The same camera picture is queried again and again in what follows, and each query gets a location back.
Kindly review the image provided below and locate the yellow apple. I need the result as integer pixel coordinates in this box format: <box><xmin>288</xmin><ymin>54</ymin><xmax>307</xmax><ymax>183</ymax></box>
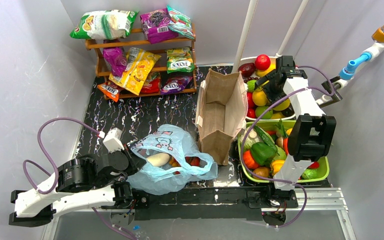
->
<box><xmin>252</xmin><ymin>90</ymin><xmax>269</xmax><ymax>107</ymax></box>

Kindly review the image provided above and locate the white radish with leaves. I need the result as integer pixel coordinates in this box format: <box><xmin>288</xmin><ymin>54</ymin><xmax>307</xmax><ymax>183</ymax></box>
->
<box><xmin>146</xmin><ymin>152</ymin><xmax>171</xmax><ymax>167</ymax></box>

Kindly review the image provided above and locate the light blue plastic grocery bag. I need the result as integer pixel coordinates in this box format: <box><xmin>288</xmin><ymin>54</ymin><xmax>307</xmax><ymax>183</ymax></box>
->
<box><xmin>127</xmin><ymin>124</ymin><xmax>218</xmax><ymax>195</ymax></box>

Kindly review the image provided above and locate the orange food piece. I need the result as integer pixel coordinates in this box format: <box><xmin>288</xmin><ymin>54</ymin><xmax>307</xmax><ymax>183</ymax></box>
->
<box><xmin>168</xmin><ymin>156</ymin><xmax>180</xmax><ymax>168</ymax></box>

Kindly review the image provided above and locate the red cherry bunch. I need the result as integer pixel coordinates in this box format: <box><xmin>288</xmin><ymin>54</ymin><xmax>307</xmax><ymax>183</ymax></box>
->
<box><xmin>185</xmin><ymin>156</ymin><xmax>201</xmax><ymax>167</ymax></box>

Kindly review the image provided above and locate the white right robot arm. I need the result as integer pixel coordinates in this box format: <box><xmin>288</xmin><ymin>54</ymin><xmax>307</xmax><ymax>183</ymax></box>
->
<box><xmin>255</xmin><ymin>55</ymin><xmax>337</xmax><ymax>191</ymax></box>

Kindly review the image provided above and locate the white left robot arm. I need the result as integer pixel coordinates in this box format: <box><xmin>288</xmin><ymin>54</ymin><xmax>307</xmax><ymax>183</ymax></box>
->
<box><xmin>8</xmin><ymin>145</ymin><xmax>147</xmax><ymax>228</ymax></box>

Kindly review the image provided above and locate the brown paper bag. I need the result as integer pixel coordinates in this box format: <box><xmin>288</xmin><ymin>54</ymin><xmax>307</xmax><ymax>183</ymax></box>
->
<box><xmin>195</xmin><ymin>69</ymin><xmax>249</xmax><ymax>166</ymax></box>

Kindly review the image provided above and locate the orange snack bag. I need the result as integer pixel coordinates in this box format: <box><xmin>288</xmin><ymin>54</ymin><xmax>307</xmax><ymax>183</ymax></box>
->
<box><xmin>97</xmin><ymin>81</ymin><xmax>122</xmax><ymax>102</ymax></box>

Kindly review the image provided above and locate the purple Fox's candy bag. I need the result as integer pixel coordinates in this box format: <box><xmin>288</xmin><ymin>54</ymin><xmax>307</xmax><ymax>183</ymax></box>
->
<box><xmin>160</xmin><ymin>75</ymin><xmax>193</xmax><ymax>95</ymax></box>

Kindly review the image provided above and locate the green Fox's candy bag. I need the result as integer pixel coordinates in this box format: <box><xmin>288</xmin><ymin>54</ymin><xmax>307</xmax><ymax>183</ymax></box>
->
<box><xmin>166</xmin><ymin>47</ymin><xmax>195</xmax><ymax>74</ymax></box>

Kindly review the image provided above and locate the yellow snack bag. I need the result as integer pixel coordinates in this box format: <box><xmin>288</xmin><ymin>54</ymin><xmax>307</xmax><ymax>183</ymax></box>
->
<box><xmin>108</xmin><ymin>47</ymin><xmax>161</xmax><ymax>96</ymax></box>

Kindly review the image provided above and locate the purple snack bag middle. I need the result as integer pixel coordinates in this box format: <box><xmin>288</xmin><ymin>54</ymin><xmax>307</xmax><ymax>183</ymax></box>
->
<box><xmin>103</xmin><ymin>46</ymin><xmax>127</xmax><ymax>77</ymax></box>

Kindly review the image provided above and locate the purple snack bag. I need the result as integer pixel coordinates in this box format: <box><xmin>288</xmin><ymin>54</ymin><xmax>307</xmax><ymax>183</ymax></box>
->
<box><xmin>140</xmin><ymin>8</ymin><xmax>179</xmax><ymax>44</ymax></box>
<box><xmin>103</xmin><ymin>46</ymin><xmax>127</xmax><ymax>77</ymax></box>

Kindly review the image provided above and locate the green red snack bag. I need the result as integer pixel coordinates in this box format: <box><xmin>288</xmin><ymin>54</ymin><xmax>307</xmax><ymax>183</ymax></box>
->
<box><xmin>166</xmin><ymin>5</ymin><xmax>195</xmax><ymax>40</ymax></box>

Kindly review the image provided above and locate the purple snack bag top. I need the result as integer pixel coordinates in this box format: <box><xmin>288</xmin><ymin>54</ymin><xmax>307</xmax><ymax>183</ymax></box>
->
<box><xmin>140</xmin><ymin>8</ymin><xmax>179</xmax><ymax>44</ymax></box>

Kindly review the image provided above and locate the green white chips bag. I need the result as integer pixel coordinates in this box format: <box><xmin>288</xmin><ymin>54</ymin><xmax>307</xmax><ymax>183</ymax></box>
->
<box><xmin>69</xmin><ymin>9</ymin><xmax>138</xmax><ymax>40</ymax></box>

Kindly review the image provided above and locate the yellow lemon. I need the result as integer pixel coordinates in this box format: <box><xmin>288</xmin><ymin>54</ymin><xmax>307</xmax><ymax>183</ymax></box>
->
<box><xmin>255</xmin><ymin>63</ymin><xmax>276</xmax><ymax>78</ymax></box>

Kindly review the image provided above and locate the red apple top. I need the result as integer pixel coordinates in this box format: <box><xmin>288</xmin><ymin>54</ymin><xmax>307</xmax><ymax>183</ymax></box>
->
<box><xmin>254</xmin><ymin>54</ymin><xmax>271</xmax><ymax>71</ymax></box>

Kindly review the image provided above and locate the dark red plum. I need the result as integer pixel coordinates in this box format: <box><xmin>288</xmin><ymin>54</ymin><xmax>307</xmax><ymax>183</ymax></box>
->
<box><xmin>238</xmin><ymin>62</ymin><xmax>256</xmax><ymax>79</ymax></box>

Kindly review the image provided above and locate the white fruit basket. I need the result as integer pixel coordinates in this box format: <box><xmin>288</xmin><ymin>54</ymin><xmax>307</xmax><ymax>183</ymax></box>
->
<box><xmin>239</xmin><ymin>56</ymin><xmax>296</xmax><ymax>122</ymax></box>

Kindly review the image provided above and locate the yellow green starfruit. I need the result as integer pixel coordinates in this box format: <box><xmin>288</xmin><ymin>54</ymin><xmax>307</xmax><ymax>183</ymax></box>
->
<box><xmin>273</xmin><ymin>98</ymin><xmax>291</xmax><ymax>112</ymax></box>

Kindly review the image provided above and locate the lime green apple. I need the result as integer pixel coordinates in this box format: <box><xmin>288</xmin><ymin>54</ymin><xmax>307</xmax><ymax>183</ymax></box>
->
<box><xmin>255</xmin><ymin>106</ymin><xmax>273</xmax><ymax>120</ymax></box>

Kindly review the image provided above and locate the white garlic cabbage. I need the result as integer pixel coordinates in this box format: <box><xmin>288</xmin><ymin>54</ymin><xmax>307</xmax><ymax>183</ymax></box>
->
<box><xmin>238</xmin><ymin>128</ymin><xmax>261</xmax><ymax>151</ymax></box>

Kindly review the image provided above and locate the white pipe right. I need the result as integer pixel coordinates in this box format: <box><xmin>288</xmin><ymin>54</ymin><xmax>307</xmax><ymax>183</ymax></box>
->
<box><xmin>275</xmin><ymin>0</ymin><xmax>309</xmax><ymax>58</ymax></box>

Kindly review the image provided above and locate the white pipe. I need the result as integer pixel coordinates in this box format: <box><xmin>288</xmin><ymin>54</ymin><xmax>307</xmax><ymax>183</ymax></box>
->
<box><xmin>275</xmin><ymin>0</ymin><xmax>309</xmax><ymax>58</ymax></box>
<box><xmin>231</xmin><ymin>0</ymin><xmax>258</xmax><ymax>73</ymax></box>

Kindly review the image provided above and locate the green vegetable basket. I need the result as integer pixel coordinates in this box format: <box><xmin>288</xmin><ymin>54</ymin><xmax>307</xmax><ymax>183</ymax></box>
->
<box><xmin>242</xmin><ymin>119</ymin><xmax>330</xmax><ymax>184</ymax></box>

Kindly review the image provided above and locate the white pipe left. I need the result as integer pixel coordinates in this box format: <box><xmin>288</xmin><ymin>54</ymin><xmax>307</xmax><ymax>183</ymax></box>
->
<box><xmin>231</xmin><ymin>0</ymin><xmax>258</xmax><ymax>73</ymax></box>

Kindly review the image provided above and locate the green bell pepper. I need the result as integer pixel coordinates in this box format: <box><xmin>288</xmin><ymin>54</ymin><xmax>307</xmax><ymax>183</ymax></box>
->
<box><xmin>250</xmin><ymin>142</ymin><xmax>277</xmax><ymax>166</ymax></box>

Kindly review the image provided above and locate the orange tomato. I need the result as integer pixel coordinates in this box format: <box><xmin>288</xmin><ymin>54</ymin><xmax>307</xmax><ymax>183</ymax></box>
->
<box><xmin>242</xmin><ymin>150</ymin><xmax>260</xmax><ymax>170</ymax></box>

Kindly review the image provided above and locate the yellow bell pepper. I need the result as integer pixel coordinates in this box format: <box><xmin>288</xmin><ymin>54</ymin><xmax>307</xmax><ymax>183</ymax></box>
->
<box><xmin>270</xmin><ymin>159</ymin><xmax>285</xmax><ymax>177</ymax></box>

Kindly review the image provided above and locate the brown kiwi potato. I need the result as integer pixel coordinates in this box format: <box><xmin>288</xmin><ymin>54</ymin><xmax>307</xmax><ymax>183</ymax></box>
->
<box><xmin>252</xmin><ymin>166</ymin><xmax>271</xmax><ymax>178</ymax></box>

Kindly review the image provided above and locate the wooden snack shelf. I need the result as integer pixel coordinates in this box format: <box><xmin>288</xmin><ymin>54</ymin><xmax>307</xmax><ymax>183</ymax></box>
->
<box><xmin>84</xmin><ymin>28</ymin><xmax>196</xmax><ymax>82</ymax></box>

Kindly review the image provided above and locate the pipe with blue orange fittings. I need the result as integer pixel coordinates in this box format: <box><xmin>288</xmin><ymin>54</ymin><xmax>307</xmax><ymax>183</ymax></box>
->
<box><xmin>316</xmin><ymin>25</ymin><xmax>384</xmax><ymax>108</ymax></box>

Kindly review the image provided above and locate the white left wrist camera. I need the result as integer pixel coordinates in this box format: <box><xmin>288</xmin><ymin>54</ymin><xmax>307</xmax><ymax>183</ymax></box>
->
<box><xmin>98</xmin><ymin>127</ymin><xmax>125</xmax><ymax>153</ymax></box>

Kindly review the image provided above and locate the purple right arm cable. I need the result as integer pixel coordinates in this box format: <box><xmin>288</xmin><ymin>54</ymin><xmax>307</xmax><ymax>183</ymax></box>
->
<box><xmin>239</xmin><ymin>65</ymin><xmax>339</xmax><ymax>229</ymax></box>

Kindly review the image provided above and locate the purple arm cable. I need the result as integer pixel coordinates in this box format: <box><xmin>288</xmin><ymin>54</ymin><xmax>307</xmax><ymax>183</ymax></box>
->
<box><xmin>239</xmin><ymin>65</ymin><xmax>339</xmax><ymax>229</ymax></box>
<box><xmin>22</xmin><ymin>117</ymin><xmax>106</xmax><ymax>196</ymax></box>

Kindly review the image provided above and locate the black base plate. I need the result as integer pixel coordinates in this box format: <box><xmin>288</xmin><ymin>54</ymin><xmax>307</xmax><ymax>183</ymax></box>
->
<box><xmin>125</xmin><ymin>187</ymin><xmax>279</xmax><ymax>222</ymax></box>

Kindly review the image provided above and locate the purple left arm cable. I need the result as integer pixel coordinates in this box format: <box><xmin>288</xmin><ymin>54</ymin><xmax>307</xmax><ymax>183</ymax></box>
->
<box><xmin>22</xmin><ymin>117</ymin><xmax>106</xmax><ymax>196</ymax></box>

